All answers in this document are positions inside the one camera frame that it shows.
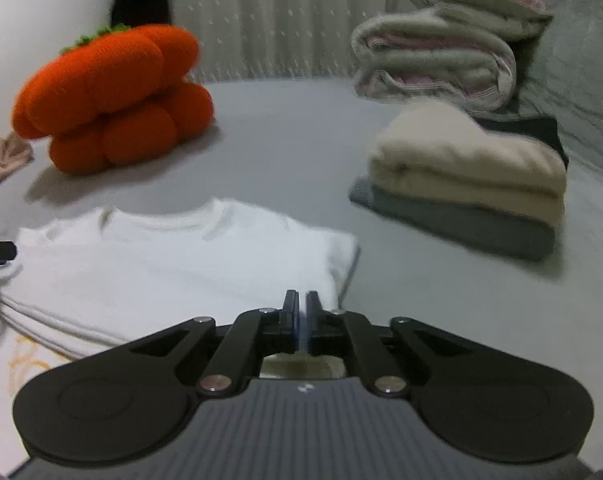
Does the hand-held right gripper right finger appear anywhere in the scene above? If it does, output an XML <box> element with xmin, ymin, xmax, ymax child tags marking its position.
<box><xmin>304</xmin><ymin>289</ymin><xmax>485</xmax><ymax>397</ymax></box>

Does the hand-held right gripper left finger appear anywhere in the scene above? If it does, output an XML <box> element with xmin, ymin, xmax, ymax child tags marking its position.
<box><xmin>126</xmin><ymin>289</ymin><xmax>302</xmax><ymax>395</ymax></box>

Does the white bear print sweatshirt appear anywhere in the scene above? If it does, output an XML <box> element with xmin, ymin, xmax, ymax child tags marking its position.
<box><xmin>0</xmin><ymin>199</ymin><xmax>361</xmax><ymax>461</ymax></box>

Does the pink beige cloth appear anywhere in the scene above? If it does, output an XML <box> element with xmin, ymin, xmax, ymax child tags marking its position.
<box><xmin>0</xmin><ymin>135</ymin><xmax>34</xmax><ymax>183</ymax></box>

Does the folded grey knit sweater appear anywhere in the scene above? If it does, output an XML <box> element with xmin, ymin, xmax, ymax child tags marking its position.
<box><xmin>349</xmin><ymin>176</ymin><xmax>556</xmax><ymax>262</ymax></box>

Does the orange pumpkin plush pillow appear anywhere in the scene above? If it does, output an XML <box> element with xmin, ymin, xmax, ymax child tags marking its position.
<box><xmin>11</xmin><ymin>24</ymin><xmax>216</xmax><ymax>177</ymax></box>

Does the folded beige fleece garment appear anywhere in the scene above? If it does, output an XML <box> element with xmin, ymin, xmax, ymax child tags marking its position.
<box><xmin>370</xmin><ymin>102</ymin><xmax>567</xmax><ymax>228</ymax></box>

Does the folded black garment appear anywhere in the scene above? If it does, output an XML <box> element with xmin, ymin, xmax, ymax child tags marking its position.
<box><xmin>474</xmin><ymin>116</ymin><xmax>569</xmax><ymax>171</ymax></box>

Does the folded grey purple duvet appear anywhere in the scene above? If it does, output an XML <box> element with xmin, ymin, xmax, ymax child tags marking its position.
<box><xmin>350</xmin><ymin>10</ymin><xmax>518</xmax><ymax>113</ymax></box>

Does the grey star pattern curtain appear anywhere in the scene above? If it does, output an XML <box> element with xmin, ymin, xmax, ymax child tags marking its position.
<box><xmin>161</xmin><ymin>0</ymin><xmax>417</xmax><ymax>83</ymax></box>

